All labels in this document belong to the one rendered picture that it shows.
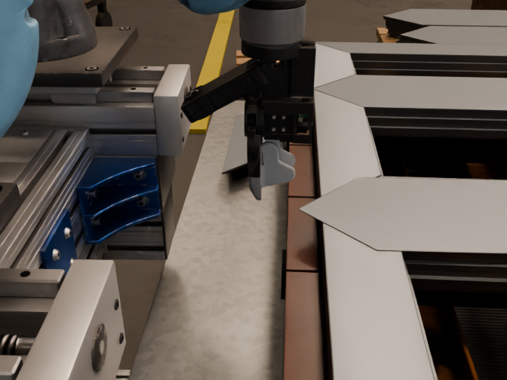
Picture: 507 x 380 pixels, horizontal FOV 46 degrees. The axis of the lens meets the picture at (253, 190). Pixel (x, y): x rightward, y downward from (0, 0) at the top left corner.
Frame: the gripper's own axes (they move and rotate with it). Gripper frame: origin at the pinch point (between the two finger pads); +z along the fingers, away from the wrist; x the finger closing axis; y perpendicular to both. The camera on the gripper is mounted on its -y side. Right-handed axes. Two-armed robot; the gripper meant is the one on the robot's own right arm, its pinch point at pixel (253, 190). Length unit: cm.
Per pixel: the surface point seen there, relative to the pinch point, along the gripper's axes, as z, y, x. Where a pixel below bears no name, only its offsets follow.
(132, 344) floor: 88, -40, 59
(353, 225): 1.6, 12.9, -5.3
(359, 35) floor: 88, 58, 405
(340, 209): 1.6, 11.5, -1.5
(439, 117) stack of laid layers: 3.3, 31.9, 34.9
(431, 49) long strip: 2, 38, 73
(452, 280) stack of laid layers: 5.1, 24.3, -11.0
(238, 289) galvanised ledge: 20.3, -2.6, 4.2
